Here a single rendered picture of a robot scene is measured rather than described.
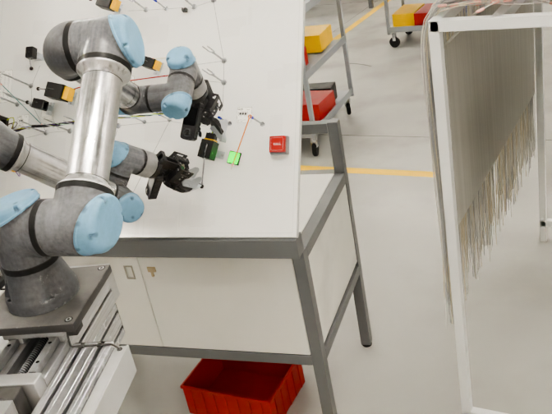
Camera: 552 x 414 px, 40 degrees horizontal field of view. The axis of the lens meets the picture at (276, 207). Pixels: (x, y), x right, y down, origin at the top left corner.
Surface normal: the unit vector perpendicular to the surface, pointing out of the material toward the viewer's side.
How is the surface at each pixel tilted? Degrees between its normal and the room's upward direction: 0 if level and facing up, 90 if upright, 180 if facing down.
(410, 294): 0
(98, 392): 0
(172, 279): 90
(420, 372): 0
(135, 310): 90
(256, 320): 90
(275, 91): 55
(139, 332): 90
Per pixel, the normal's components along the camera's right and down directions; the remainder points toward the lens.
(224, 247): -0.30, 0.47
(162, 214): -0.35, -0.13
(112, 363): -0.18, -0.88
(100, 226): 0.95, 0.07
